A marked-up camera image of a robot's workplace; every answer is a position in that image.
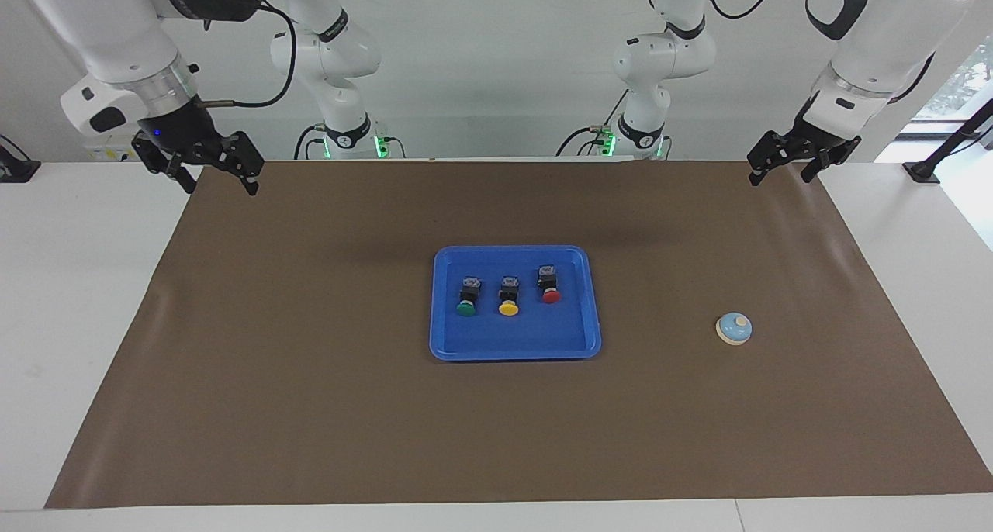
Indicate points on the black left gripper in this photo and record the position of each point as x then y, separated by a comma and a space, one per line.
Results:
822, 140

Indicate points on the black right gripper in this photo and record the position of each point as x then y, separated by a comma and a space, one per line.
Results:
186, 132

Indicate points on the red push button switch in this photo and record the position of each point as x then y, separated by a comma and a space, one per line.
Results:
548, 282

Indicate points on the green push button switch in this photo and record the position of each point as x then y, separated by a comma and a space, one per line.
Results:
468, 295

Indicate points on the yellow push button switch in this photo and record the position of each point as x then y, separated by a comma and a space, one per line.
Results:
509, 295

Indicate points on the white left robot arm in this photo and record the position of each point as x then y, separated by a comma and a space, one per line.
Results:
877, 43

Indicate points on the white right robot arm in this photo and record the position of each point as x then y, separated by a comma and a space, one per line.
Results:
101, 28

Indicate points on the light blue desk bell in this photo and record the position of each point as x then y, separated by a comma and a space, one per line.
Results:
732, 330

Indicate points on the blue plastic tray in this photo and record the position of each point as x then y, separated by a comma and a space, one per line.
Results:
512, 338

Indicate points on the black angled stand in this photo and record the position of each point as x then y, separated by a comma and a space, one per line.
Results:
942, 152

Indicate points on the bright window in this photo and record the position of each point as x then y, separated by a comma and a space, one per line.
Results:
962, 82

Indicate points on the black table clamp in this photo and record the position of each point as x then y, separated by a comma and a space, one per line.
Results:
15, 167

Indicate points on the brown table mat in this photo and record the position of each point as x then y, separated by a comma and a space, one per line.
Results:
496, 423

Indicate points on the white wall outlet box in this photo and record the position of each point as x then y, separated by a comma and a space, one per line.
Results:
108, 153

